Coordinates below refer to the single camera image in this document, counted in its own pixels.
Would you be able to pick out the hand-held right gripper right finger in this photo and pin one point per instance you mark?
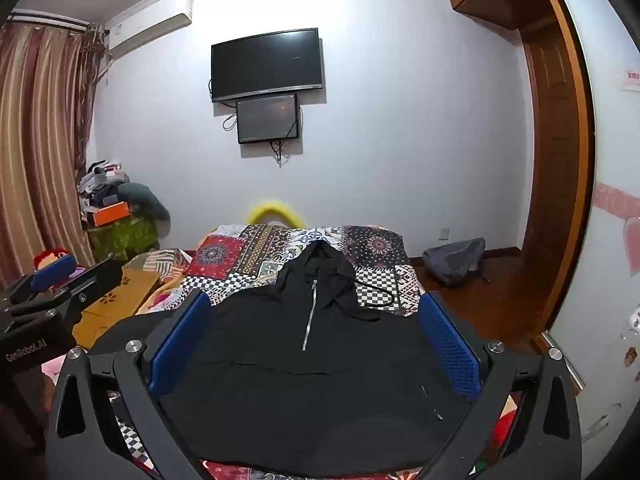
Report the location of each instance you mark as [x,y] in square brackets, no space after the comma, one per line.
[452,350]

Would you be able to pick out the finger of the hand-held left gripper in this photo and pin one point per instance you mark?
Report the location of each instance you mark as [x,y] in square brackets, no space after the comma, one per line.
[95,280]
[52,270]

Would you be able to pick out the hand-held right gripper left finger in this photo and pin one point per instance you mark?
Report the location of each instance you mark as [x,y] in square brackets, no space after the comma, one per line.
[177,345]

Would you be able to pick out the black zip hoodie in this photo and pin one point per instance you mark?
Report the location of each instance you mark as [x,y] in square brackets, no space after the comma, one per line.
[300,400]

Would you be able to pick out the pile of clothes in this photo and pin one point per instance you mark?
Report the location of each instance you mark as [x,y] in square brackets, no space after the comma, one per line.
[100,185]

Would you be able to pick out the red plush doll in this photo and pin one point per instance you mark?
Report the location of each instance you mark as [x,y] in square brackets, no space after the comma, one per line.
[47,256]

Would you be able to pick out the orange flower-pattern blanket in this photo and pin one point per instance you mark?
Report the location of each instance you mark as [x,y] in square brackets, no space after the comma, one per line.
[125,295]

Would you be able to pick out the green patterned cloth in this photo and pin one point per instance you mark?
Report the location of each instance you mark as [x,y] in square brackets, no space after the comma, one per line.
[125,240]

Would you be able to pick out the orange box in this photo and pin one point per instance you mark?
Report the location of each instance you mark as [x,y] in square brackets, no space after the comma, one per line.
[111,214]

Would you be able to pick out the grey backpack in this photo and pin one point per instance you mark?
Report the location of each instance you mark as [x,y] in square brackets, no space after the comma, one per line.
[455,260]

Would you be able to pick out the grey cushion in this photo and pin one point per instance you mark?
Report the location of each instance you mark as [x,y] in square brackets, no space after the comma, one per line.
[147,200]

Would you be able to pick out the patchwork print bedsheet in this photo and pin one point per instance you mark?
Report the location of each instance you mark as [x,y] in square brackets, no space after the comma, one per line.
[230,255]

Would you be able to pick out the striped brown curtain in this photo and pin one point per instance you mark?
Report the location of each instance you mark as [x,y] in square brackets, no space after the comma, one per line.
[40,150]

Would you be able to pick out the brown wooden door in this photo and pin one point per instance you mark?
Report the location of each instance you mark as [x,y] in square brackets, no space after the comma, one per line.
[555,185]

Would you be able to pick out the white air conditioner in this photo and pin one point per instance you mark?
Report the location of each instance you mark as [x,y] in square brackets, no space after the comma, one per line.
[150,25]

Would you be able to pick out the white wall outlet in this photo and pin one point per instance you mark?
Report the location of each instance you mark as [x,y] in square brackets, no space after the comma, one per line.
[444,233]

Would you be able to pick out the white wall hook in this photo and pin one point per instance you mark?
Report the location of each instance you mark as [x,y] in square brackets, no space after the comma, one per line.
[635,320]

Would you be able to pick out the pink heart wall sticker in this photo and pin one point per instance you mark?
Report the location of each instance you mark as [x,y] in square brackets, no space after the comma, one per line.
[627,240]

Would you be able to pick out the small black wall monitor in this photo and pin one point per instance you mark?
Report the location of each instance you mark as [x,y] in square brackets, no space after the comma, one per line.
[267,119]

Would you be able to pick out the black wall television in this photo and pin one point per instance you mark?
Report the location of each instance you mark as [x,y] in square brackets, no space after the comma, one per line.
[265,62]

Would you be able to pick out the small pink wall sticker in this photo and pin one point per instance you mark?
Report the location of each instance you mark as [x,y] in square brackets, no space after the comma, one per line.
[632,81]

